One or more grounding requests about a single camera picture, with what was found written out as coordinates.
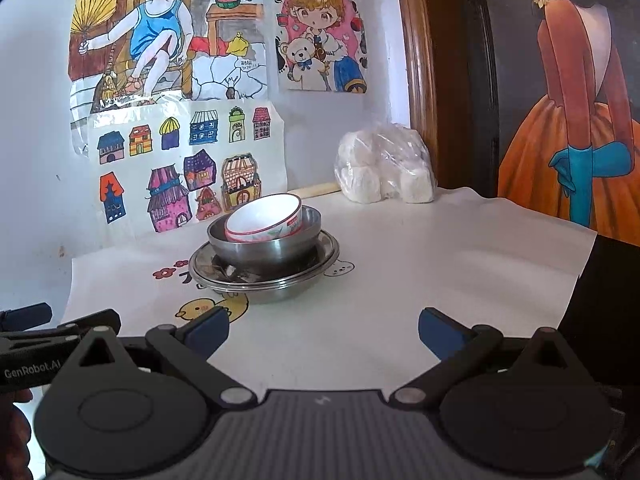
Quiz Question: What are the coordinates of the brown wooden frame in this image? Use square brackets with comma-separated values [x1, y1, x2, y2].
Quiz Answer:
[398, 0, 452, 186]

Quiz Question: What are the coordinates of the orange dress girl painting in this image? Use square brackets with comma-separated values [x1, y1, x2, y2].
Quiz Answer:
[485, 0, 639, 244]

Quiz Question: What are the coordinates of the bag of white rolls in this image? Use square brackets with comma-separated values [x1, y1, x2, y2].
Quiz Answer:
[334, 124, 436, 204]

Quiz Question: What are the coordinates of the white bowl red rim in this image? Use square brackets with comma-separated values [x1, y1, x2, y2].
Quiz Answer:
[224, 193, 303, 233]

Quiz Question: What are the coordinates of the steel plate stack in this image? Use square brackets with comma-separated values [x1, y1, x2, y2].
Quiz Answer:
[189, 231, 340, 304]

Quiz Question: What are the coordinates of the steel bowl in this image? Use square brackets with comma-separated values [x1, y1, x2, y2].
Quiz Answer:
[207, 206, 322, 272]

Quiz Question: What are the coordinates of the colourful houses drawing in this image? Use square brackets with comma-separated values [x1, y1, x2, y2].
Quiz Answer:
[87, 100, 288, 246]

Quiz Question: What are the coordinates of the boy with fan drawing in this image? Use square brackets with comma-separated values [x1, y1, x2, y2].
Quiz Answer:
[68, 0, 268, 155]

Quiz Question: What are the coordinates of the small floral white bowl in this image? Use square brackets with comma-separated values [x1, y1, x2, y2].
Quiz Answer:
[224, 222, 302, 243]

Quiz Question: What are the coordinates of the person's left hand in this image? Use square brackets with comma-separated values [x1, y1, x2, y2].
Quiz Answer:
[0, 390, 32, 480]

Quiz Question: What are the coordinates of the wooden stick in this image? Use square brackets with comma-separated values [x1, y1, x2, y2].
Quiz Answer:
[290, 182, 341, 200]

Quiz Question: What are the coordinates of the girl with teddy drawing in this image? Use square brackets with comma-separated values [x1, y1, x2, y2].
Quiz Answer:
[274, 0, 368, 93]

